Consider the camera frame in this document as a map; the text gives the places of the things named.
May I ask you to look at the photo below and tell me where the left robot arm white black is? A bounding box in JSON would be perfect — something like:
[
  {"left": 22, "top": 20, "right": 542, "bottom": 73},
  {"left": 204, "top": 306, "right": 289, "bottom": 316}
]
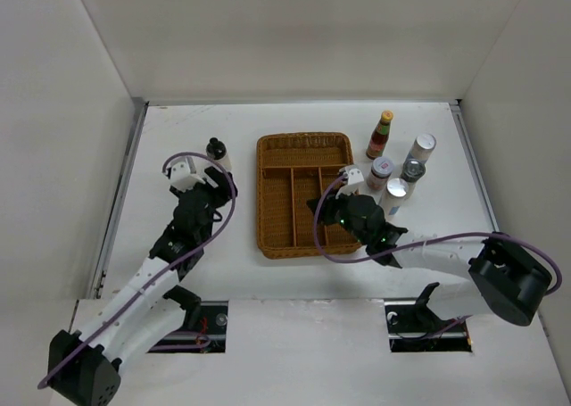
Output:
[{"left": 38, "top": 164, "right": 237, "bottom": 405}]

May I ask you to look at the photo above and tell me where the red chili sauce bottle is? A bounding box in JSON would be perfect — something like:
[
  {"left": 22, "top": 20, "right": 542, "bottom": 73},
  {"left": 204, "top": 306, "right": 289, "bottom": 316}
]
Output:
[{"left": 366, "top": 111, "right": 393, "bottom": 160}]

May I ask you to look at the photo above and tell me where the tall jar silver lid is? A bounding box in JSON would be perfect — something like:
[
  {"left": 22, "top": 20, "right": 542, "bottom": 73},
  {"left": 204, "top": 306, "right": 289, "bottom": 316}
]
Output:
[{"left": 406, "top": 133, "right": 436, "bottom": 163}]

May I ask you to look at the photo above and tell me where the white jar silver lid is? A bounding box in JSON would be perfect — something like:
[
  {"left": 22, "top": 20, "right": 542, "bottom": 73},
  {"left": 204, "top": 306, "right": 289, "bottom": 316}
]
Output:
[{"left": 379, "top": 178, "right": 409, "bottom": 218}]

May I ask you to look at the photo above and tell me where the spice jar white red lid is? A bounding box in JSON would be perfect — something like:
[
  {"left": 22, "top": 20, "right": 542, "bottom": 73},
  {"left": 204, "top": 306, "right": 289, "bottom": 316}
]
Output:
[
  {"left": 367, "top": 156, "right": 394, "bottom": 191},
  {"left": 187, "top": 156, "right": 197, "bottom": 174}
]

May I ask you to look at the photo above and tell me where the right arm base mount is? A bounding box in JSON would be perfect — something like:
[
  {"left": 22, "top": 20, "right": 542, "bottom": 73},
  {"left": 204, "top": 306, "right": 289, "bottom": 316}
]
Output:
[{"left": 385, "top": 283, "right": 472, "bottom": 353}]

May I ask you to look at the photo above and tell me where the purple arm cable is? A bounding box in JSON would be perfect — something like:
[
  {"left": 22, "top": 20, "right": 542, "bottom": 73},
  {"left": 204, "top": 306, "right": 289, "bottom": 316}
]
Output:
[
  {"left": 36, "top": 153, "right": 238, "bottom": 390},
  {"left": 313, "top": 176, "right": 563, "bottom": 296}
]

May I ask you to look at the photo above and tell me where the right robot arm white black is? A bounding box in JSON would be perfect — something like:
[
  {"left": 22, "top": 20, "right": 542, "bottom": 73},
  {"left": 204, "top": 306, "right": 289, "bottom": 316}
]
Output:
[{"left": 307, "top": 188, "right": 562, "bottom": 331}]

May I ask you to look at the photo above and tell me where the brown wicker basket tray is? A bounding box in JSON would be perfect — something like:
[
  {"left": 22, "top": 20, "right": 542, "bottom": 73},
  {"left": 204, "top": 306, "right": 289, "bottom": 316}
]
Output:
[{"left": 256, "top": 132, "right": 353, "bottom": 260}]

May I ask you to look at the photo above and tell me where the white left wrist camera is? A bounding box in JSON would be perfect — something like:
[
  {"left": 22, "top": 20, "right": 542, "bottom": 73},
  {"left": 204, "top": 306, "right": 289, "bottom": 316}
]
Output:
[{"left": 163, "top": 155, "right": 205, "bottom": 192}]

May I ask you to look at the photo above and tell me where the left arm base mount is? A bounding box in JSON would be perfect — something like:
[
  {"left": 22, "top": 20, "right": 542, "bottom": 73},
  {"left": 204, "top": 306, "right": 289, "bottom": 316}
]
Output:
[{"left": 149, "top": 286, "right": 229, "bottom": 353}]

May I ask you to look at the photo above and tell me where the clear top salt grinder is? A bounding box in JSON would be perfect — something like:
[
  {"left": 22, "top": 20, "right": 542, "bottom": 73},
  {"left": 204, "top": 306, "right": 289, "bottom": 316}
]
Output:
[{"left": 400, "top": 158, "right": 426, "bottom": 186}]

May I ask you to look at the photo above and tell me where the dark sauce bottle black cap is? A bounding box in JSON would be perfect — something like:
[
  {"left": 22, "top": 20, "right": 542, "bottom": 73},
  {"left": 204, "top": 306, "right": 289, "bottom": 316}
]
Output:
[{"left": 206, "top": 137, "right": 232, "bottom": 171}]

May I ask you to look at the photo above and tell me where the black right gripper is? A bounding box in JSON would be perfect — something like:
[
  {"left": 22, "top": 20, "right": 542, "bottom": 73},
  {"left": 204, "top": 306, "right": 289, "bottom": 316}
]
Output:
[{"left": 307, "top": 185, "right": 370, "bottom": 246}]

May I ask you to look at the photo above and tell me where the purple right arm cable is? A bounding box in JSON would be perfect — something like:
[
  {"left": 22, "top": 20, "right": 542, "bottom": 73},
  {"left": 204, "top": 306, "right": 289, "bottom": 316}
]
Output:
[{"left": 313, "top": 176, "right": 563, "bottom": 296}]

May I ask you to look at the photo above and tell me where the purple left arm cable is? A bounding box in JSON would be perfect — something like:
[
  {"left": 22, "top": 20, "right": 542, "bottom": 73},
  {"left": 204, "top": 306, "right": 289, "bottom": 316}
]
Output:
[{"left": 36, "top": 153, "right": 238, "bottom": 390}]

